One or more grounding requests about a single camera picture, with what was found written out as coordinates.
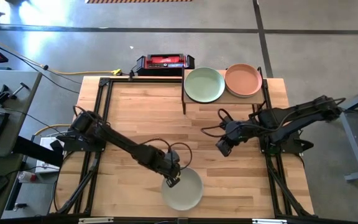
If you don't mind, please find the black floor cable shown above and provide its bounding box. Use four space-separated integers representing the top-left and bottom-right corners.
0 37 82 94

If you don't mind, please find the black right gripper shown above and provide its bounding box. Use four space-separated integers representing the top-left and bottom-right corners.
214 120 249 158

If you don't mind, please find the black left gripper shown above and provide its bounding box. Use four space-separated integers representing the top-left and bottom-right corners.
154 149 181 189

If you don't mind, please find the terracotta plate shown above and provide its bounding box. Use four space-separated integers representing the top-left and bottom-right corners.
224 63 264 96

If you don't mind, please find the white metal bracket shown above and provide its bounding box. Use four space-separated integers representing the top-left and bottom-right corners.
78 217 114 224
252 218 288 224

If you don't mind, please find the yellow extension cable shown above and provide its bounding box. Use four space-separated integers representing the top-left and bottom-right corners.
44 67 123 77

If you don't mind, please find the wooden shelf with black legs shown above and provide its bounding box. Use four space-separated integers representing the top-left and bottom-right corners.
181 68 266 116

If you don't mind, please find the white box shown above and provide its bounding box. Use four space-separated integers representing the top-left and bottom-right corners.
35 136 65 175

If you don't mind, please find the red and black jobsite radio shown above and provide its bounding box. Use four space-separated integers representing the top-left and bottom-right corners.
135 53 196 77

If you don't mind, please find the light green plate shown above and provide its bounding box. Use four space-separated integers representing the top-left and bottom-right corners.
183 67 226 104

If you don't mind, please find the yellow power cable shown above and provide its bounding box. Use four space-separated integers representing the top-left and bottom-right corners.
33 123 71 138

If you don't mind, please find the black aluminium rig frame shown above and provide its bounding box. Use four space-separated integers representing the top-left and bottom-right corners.
48 67 316 218

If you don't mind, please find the grey desk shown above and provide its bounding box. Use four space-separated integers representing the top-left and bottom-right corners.
0 68 43 222

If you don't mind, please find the black camera cable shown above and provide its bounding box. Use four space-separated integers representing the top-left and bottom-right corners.
200 108 260 138
141 136 194 171

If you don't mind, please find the grey-white plate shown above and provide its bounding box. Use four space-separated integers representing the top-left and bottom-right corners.
161 167 204 212

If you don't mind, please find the black angled bar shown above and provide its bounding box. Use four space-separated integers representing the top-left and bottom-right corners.
12 136 65 167

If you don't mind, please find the clear plastic bottle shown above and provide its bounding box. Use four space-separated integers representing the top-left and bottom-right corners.
17 170 39 184

